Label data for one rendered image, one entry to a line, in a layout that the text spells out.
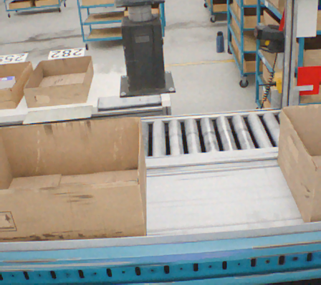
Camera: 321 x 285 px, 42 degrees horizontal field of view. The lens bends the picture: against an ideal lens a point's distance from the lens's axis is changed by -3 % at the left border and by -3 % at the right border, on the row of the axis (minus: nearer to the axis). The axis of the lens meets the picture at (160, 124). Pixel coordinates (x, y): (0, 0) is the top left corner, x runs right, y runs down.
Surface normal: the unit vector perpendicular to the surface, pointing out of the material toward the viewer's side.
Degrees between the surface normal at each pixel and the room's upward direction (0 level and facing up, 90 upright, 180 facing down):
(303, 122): 90
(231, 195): 0
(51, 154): 89
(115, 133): 90
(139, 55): 90
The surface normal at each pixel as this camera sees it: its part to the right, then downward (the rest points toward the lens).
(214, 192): -0.07, -0.88
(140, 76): 0.07, 0.47
